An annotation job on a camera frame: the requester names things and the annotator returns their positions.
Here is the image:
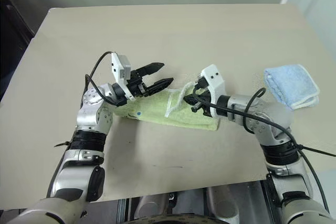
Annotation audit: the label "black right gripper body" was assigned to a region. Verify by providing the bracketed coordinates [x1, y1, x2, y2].
[194, 74, 215, 118]

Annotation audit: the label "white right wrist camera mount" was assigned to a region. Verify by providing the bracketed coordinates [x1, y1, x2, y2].
[200, 64, 227, 118]

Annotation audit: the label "dark perforated round shape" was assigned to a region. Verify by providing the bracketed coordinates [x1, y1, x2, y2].
[132, 212, 219, 224]

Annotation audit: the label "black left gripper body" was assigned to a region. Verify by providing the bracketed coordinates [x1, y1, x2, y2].
[127, 69, 153, 97]

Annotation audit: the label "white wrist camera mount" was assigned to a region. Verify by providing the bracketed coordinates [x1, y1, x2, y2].
[200, 64, 227, 118]
[110, 52, 136, 102]

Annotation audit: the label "green terry towel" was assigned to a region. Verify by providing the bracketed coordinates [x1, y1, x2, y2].
[112, 81, 219, 132]

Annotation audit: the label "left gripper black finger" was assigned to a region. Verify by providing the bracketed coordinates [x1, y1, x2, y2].
[134, 62, 165, 77]
[146, 77, 174, 96]

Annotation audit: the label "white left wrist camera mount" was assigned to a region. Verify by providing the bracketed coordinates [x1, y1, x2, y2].
[110, 52, 136, 102]

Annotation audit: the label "blue folded terry towel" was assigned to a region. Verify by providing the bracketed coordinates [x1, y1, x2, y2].
[263, 63, 321, 111]

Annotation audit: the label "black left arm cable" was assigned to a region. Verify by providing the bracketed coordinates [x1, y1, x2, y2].
[84, 50, 119, 104]

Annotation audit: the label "grey rounded shape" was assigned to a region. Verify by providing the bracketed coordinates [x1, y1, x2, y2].
[135, 194, 172, 220]
[205, 184, 240, 224]

